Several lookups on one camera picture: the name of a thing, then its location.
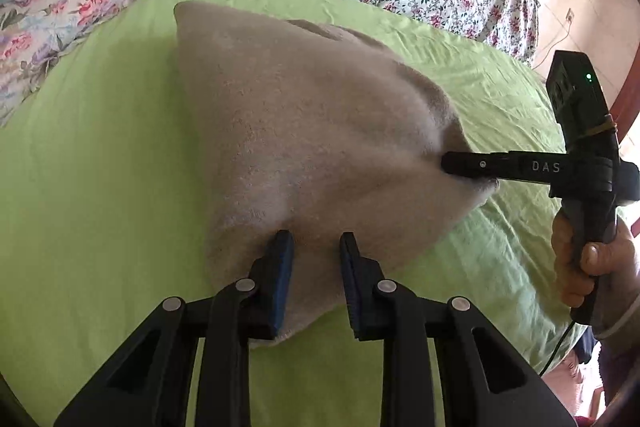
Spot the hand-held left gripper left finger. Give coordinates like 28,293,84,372
52,229,296,427

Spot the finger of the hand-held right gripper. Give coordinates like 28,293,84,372
441,151,568,184

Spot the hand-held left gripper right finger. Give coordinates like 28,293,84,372
339,232,576,427

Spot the beige knitted sweater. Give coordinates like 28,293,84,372
173,1,501,350

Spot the person's right forearm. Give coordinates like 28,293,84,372
592,257,640,358

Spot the person's right hand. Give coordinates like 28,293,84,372
550,207,640,308

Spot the green bed sheet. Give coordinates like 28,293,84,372
0,0,588,427

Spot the dark blue cloth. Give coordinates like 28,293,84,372
574,332,597,364

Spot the pink bed sheet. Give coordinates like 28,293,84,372
545,349,601,408

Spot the floral pillow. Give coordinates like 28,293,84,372
0,0,146,128

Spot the thin wall cable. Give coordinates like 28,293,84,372
532,19,571,70

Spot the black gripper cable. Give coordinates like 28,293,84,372
539,321,578,377

